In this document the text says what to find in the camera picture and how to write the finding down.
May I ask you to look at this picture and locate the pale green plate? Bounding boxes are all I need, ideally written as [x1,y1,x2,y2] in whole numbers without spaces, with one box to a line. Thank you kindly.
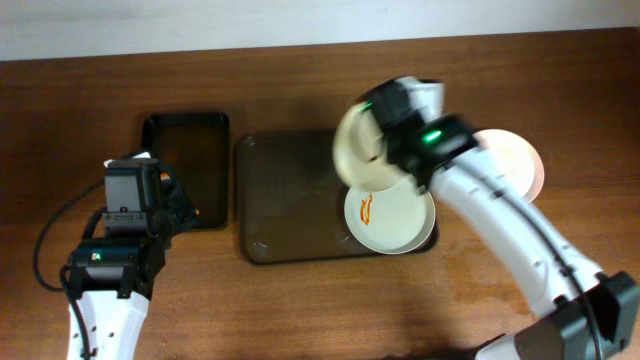
[343,180,437,255]

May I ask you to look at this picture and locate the pink plate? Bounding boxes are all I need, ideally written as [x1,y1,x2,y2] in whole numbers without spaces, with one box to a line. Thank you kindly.
[474,129,545,202]

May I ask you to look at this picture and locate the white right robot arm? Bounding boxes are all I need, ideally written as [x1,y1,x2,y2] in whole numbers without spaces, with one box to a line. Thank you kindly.
[360,77,639,359]

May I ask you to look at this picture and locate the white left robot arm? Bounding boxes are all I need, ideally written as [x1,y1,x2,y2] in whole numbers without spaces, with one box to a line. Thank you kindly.
[59,158,199,359]

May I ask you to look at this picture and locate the small black tray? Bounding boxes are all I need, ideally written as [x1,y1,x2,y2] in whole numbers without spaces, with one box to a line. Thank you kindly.
[141,112,230,230]

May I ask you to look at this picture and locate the large brown serving tray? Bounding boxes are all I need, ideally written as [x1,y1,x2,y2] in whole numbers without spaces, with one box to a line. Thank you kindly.
[235,127,441,266]

